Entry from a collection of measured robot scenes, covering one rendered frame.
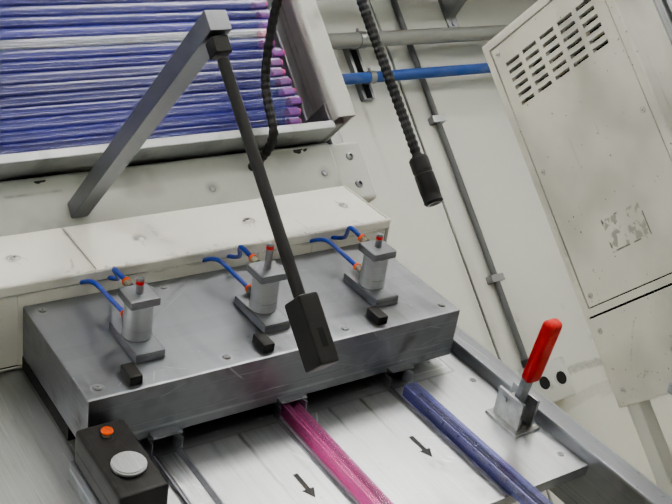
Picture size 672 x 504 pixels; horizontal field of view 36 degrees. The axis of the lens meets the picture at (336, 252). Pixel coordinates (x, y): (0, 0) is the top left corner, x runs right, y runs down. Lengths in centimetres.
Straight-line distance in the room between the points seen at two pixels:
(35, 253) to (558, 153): 121
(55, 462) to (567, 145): 129
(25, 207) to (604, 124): 113
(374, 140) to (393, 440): 231
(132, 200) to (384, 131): 220
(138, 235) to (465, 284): 224
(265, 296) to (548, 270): 253
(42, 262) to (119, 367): 13
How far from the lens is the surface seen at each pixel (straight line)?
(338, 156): 110
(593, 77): 183
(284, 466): 79
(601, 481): 86
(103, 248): 88
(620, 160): 180
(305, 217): 97
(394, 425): 85
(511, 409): 87
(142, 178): 99
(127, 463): 70
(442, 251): 307
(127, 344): 78
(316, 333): 62
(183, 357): 79
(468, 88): 341
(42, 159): 93
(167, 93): 74
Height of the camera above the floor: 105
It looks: 12 degrees up
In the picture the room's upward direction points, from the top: 19 degrees counter-clockwise
